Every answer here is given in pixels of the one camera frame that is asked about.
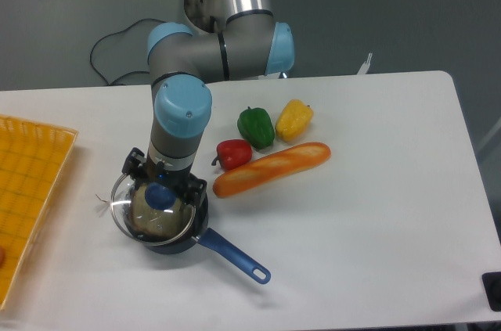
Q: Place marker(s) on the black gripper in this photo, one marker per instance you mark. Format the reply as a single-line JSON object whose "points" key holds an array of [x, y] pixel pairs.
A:
{"points": [[193, 189]]}

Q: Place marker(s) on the glass pot lid blue knob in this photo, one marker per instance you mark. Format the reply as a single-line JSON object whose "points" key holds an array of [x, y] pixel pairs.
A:
{"points": [[157, 197]]}

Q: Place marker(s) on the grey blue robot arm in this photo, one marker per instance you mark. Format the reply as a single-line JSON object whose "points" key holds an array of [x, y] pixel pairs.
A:
{"points": [[181, 65]]}

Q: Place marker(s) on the bagged bread slice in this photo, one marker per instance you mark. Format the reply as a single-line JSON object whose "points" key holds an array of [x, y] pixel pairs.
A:
{"points": [[135, 218]]}

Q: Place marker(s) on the red bell pepper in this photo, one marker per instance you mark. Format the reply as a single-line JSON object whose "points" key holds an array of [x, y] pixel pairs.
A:
{"points": [[232, 153]]}

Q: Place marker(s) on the orange baguette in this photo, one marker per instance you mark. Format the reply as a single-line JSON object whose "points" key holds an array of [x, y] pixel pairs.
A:
{"points": [[295, 159]]}

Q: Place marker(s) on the green bell pepper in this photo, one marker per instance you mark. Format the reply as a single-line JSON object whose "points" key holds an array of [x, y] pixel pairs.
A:
{"points": [[255, 126]]}

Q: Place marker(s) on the yellow plastic basket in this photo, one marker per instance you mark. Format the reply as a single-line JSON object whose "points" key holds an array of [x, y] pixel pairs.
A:
{"points": [[33, 154]]}

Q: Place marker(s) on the yellow bell pepper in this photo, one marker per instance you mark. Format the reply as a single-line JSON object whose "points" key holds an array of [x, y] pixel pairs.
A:
{"points": [[293, 120]]}

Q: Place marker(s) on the black corner device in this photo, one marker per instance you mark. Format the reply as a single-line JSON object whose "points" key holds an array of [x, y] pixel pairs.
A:
{"points": [[492, 283]]}

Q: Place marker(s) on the dark pot blue handle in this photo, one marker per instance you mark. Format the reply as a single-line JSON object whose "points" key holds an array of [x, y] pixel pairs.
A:
{"points": [[207, 237]]}

